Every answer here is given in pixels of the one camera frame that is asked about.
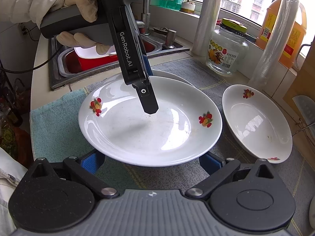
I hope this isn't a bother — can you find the grey teal checked dish mat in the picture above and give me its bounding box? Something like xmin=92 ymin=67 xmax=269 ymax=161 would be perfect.
xmin=30 ymin=58 xmax=311 ymax=236

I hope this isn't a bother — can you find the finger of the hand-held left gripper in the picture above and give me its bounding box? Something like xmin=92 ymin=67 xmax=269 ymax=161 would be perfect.
xmin=141 ymin=54 xmax=153 ymax=77
xmin=131 ymin=82 xmax=159 ymax=115

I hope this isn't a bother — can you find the person's left forearm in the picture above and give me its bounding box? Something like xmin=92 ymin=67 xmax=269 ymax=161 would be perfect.
xmin=0 ymin=0 xmax=88 ymax=29

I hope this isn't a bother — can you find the steel faucet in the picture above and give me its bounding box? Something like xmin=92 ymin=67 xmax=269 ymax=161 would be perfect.
xmin=135 ymin=0 xmax=153 ymax=37

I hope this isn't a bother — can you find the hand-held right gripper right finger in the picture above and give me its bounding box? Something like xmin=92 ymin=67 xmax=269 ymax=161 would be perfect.
xmin=185 ymin=151 xmax=281 ymax=200

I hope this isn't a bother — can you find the white fruit-print plate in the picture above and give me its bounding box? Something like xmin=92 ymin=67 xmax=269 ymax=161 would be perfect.
xmin=151 ymin=69 xmax=195 ymax=87
xmin=222 ymin=84 xmax=293 ymax=164
xmin=78 ymin=76 xmax=223 ymax=167

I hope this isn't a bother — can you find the person's left hand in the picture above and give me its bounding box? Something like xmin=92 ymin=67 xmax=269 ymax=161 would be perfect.
xmin=56 ymin=0 xmax=116 ymax=55

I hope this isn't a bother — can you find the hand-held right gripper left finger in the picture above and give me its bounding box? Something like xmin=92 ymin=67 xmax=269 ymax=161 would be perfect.
xmin=30 ymin=150 xmax=119 ymax=200

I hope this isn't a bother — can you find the cleaver with black handle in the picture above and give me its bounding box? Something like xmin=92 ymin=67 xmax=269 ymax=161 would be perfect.
xmin=292 ymin=95 xmax=315 ymax=128

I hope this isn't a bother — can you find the glass jar yellow lid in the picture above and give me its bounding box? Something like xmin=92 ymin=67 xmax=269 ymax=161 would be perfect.
xmin=206 ymin=18 xmax=249 ymax=76

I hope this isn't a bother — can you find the stainless steel sink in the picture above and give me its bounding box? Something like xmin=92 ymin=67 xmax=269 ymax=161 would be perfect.
xmin=49 ymin=27 xmax=190 ymax=90

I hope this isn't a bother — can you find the wooden cutting board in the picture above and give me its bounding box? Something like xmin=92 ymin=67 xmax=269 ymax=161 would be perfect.
xmin=283 ymin=52 xmax=315 ymax=133

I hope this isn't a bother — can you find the small potted plant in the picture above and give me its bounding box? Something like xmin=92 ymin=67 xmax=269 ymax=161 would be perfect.
xmin=180 ymin=0 xmax=196 ymax=14

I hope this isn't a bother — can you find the white plastic bag roll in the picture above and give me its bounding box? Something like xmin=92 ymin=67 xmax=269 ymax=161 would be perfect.
xmin=191 ymin=0 xmax=224 ymax=57

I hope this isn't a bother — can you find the tall clear wrap roll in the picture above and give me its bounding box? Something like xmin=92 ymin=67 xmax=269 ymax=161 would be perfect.
xmin=248 ymin=0 xmax=300 ymax=89

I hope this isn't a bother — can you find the person's white clothing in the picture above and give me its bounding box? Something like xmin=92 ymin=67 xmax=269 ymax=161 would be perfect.
xmin=0 ymin=147 xmax=28 ymax=236

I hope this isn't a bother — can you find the steel soap dispenser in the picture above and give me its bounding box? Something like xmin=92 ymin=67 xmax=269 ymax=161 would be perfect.
xmin=163 ymin=29 xmax=184 ymax=50

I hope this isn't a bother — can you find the amber oil jug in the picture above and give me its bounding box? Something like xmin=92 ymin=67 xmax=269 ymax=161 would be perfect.
xmin=256 ymin=0 xmax=308 ymax=70

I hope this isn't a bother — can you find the red plastic basin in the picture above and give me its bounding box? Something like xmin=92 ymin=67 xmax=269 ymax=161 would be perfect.
xmin=64 ymin=41 xmax=159 ymax=74

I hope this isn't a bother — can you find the black cable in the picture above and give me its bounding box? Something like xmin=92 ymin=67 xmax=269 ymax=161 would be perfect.
xmin=0 ymin=45 xmax=63 ymax=74

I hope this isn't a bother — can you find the wire board rack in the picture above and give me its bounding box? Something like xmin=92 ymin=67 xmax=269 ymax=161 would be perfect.
xmin=292 ymin=118 xmax=315 ymax=136

